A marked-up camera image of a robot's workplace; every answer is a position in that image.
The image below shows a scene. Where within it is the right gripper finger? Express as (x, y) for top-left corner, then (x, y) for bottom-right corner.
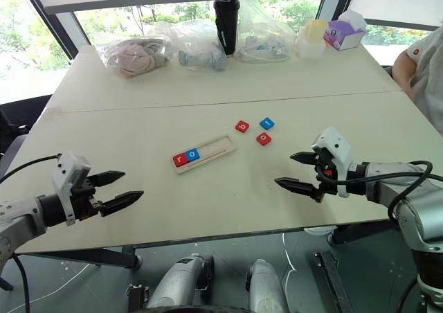
(273, 177), (317, 199)
(289, 151), (318, 166)

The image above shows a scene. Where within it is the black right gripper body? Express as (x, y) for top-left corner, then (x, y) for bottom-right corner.
(310, 146), (342, 204)

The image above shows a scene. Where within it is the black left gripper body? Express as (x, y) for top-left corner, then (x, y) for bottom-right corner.
(73, 175), (104, 222)

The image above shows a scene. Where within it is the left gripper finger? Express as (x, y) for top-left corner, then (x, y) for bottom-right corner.
(86, 170), (127, 189)
(99, 190), (145, 217)

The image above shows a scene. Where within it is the wooden letter tray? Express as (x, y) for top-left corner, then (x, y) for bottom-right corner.
(171, 134), (237, 175)

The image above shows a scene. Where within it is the silver rounded robot leg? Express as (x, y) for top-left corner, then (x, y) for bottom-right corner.
(145, 253), (215, 312)
(244, 258), (289, 313)

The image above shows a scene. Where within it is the black table foot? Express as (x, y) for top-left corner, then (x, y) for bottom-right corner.
(327, 222), (401, 247)

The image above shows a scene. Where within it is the small black box on floor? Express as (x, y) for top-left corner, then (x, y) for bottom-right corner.
(125, 283), (150, 313)

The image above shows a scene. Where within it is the translucent container with yellow insert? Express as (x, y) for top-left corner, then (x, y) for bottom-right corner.
(297, 18), (328, 60)

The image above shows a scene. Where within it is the plastic bag with pink cloth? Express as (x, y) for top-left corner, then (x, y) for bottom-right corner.
(96, 37), (171, 81)

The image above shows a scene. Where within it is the clear plastic bag with items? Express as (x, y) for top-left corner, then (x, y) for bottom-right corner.
(236, 0), (299, 64)

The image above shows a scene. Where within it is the purple tissue box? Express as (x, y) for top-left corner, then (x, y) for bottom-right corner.
(323, 9), (368, 52)

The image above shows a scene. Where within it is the person in grey shirt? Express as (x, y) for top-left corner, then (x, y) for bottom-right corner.
(392, 24), (443, 138)

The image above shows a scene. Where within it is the plastic bag with grey parts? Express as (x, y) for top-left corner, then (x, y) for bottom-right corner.
(151, 18), (230, 73)

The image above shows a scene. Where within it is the black tumbler with lid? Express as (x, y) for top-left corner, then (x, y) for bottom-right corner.
(213, 0), (241, 60)

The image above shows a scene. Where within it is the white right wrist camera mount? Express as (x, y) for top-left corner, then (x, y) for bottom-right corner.
(310, 125), (354, 199)

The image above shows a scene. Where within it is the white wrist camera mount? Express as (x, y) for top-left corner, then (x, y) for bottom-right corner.
(310, 125), (354, 199)
(51, 152), (92, 226)

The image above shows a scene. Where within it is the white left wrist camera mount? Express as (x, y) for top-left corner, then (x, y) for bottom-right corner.
(51, 152), (92, 226)

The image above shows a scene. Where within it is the black table leg frame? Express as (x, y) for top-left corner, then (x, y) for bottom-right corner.
(24, 244), (143, 269)

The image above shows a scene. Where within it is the white floor cable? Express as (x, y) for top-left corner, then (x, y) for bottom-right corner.
(281, 232), (299, 295)

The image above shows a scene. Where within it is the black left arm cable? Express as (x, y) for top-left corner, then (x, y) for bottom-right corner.
(0, 154), (59, 186)

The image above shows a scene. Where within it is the black floor rail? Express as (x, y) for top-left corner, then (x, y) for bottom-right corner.
(312, 250), (347, 313)

